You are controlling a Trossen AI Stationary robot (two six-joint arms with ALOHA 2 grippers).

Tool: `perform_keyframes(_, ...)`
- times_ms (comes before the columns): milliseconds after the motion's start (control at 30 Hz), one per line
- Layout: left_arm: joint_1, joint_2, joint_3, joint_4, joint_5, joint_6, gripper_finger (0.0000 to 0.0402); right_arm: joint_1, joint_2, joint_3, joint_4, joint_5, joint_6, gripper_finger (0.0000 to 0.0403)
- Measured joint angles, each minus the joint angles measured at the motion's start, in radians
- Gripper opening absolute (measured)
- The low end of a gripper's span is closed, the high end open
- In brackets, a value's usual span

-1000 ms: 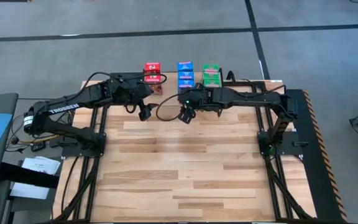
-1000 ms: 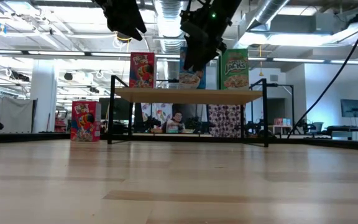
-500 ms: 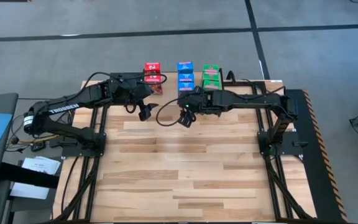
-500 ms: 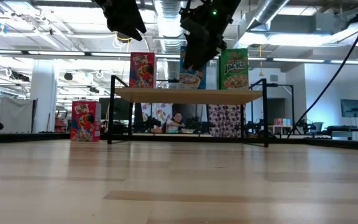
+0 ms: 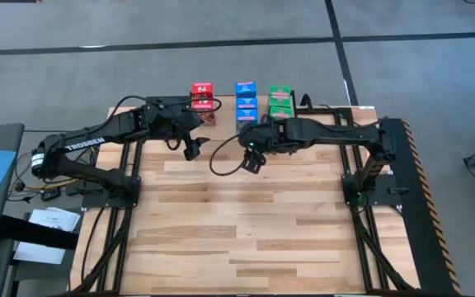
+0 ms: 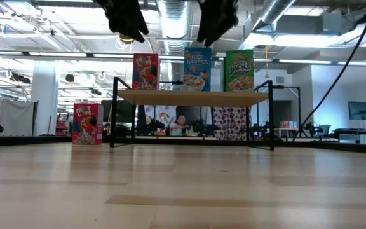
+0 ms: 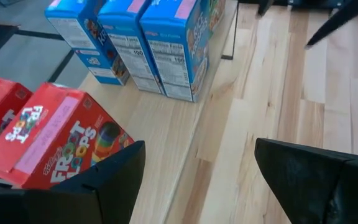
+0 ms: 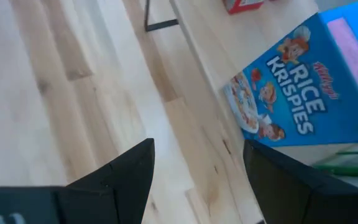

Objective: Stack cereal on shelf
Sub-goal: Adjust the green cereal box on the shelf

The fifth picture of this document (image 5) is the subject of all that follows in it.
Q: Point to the black hazard-striped floor mat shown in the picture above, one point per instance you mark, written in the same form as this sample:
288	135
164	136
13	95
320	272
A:
423	247

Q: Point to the black power adapter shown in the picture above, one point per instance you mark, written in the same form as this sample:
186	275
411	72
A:
50	194

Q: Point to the black aluminium table frame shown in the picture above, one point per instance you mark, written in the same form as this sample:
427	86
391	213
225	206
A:
324	110

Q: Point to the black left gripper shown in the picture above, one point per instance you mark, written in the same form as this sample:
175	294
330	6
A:
177	119

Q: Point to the red Froot Loops cereal box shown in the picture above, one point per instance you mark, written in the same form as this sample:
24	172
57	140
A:
201	89
208	117

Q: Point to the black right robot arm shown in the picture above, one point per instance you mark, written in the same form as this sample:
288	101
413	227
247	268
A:
344	134

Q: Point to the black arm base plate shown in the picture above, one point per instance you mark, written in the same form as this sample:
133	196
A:
382	200
97	202

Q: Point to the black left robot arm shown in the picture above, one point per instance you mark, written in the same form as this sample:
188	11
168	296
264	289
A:
97	140

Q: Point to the black curved bracket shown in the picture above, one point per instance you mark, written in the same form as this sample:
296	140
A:
303	101

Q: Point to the green Apple Jacks cereal box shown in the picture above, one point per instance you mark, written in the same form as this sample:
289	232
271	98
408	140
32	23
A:
280	101
280	112
280	90

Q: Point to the blue Rice Krispies cereal box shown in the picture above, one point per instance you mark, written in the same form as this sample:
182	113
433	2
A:
245	117
246	103
245	88

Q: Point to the wooden shelf black metal frame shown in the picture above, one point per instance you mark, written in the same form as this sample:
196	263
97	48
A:
225	132

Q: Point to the white paper sheet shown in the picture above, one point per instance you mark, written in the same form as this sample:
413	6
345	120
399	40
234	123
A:
39	252
54	218

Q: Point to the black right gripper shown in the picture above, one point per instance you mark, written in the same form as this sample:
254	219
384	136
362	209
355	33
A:
264	138

